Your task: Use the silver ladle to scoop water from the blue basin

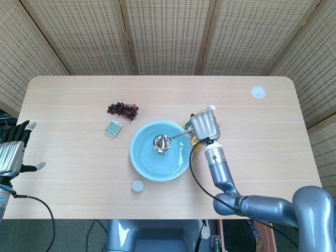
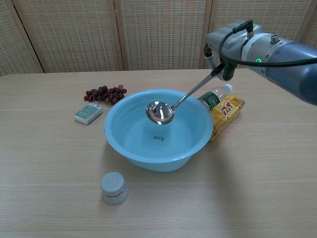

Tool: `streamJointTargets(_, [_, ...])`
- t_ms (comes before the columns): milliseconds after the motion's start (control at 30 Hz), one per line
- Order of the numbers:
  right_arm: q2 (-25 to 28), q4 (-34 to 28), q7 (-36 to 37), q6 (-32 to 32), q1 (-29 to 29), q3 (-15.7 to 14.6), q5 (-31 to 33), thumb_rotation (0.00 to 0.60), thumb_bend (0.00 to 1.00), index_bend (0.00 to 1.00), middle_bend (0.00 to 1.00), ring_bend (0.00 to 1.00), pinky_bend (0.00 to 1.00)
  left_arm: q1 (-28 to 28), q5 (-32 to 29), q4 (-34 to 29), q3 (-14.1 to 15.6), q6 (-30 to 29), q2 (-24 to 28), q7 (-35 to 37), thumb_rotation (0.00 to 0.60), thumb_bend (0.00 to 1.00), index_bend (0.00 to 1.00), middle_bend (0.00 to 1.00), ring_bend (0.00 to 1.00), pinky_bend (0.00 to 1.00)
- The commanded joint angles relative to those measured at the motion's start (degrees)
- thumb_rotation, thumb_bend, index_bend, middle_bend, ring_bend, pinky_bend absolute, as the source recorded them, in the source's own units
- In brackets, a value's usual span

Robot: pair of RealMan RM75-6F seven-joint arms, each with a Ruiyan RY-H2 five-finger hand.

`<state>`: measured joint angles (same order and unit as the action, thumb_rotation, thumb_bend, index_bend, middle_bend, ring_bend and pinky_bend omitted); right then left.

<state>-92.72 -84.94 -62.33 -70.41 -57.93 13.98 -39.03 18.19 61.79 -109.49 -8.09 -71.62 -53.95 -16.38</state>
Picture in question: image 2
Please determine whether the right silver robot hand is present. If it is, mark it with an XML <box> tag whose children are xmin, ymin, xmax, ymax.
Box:
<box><xmin>203</xmin><ymin>20</ymin><xmax>263</xmax><ymax>81</ymax></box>

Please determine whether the silver ladle with black handle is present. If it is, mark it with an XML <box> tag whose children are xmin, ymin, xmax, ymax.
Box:
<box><xmin>145</xmin><ymin>63</ymin><xmax>224</xmax><ymax>125</ymax></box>

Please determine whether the light blue plastic basin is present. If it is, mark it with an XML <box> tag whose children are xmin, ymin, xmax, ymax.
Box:
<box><xmin>103</xmin><ymin>89</ymin><xmax>214</xmax><ymax>173</ymax></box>

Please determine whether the clear bottle with green label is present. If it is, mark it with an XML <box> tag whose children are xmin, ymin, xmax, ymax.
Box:
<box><xmin>197</xmin><ymin>83</ymin><xmax>234</xmax><ymax>111</ymax></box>

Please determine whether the yellow snack package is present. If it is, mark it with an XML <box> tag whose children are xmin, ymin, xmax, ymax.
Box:
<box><xmin>209</xmin><ymin>94</ymin><xmax>246</xmax><ymax>142</ymax></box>

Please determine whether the woven rattan folding screen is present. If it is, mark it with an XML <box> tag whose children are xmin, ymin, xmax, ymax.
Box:
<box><xmin>0</xmin><ymin>0</ymin><xmax>317</xmax><ymax>77</ymax></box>

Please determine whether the bunch of dark red grapes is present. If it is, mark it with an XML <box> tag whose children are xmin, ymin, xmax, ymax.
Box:
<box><xmin>83</xmin><ymin>84</ymin><xmax>127</xmax><ymax>105</ymax></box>

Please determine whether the small green and white box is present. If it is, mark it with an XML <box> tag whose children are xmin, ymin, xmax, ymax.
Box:
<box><xmin>74</xmin><ymin>102</ymin><xmax>104</xmax><ymax>125</ymax></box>

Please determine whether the white jar with red label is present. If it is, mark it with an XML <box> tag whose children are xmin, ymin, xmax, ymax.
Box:
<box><xmin>100</xmin><ymin>171</ymin><xmax>130</xmax><ymax>205</ymax></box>

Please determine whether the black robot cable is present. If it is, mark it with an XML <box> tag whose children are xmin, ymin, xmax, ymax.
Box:
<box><xmin>218</xmin><ymin>19</ymin><xmax>317</xmax><ymax>67</ymax></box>

